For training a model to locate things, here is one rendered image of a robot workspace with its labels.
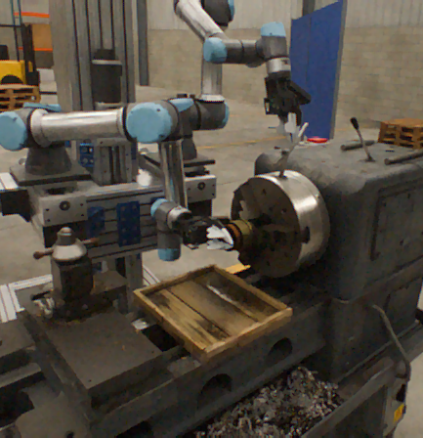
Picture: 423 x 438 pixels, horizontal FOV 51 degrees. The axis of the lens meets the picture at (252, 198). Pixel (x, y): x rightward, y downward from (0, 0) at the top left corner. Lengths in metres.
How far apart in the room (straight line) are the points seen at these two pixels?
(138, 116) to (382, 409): 1.36
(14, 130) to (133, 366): 0.81
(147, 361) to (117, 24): 1.28
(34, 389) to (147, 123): 0.72
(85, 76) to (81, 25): 0.18
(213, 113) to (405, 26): 10.79
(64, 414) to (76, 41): 1.28
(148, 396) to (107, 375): 0.09
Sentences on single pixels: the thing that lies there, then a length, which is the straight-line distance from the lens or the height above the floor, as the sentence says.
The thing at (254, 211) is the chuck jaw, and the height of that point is 1.13.
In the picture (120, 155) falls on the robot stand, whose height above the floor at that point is 1.17.
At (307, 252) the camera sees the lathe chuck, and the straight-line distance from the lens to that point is 1.27.
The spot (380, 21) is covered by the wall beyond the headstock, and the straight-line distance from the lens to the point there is 12.82.
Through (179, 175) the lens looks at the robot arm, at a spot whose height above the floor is 1.18.
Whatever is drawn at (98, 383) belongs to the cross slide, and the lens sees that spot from 0.95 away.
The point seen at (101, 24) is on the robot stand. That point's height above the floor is 1.65.
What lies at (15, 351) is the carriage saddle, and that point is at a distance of 1.20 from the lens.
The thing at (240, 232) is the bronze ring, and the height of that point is 1.10.
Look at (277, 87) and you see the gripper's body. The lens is 1.37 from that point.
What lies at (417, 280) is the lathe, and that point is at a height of 0.78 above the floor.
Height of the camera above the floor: 1.57
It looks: 18 degrees down
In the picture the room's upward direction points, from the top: 3 degrees clockwise
